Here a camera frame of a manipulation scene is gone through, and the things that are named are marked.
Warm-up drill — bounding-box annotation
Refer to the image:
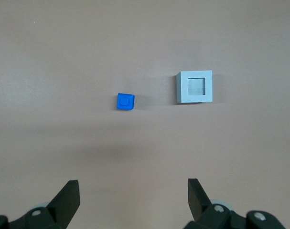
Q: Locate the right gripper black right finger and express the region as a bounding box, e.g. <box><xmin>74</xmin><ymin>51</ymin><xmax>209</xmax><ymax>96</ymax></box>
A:
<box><xmin>183</xmin><ymin>178</ymin><xmax>288</xmax><ymax>229</ymax></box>

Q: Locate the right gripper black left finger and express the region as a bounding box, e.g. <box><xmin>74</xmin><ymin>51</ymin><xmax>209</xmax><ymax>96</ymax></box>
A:
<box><xmin>0</xmin><ymin>180</ymin><xmax>81</xmax><ymax>229</ymax></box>

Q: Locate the small blue plastic part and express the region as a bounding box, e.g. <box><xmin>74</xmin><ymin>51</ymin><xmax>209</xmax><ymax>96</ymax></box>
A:
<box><xmin>116</xmin><ymin>93</ymin><xmax>135</xmax><ymax>111</ymax></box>

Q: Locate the gray square base block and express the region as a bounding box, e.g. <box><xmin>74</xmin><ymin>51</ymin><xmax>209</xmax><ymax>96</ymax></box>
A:
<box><xmin>176</xmin><ymin>70</ymin><xmax>213</xmax><ymax>104</ymax></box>

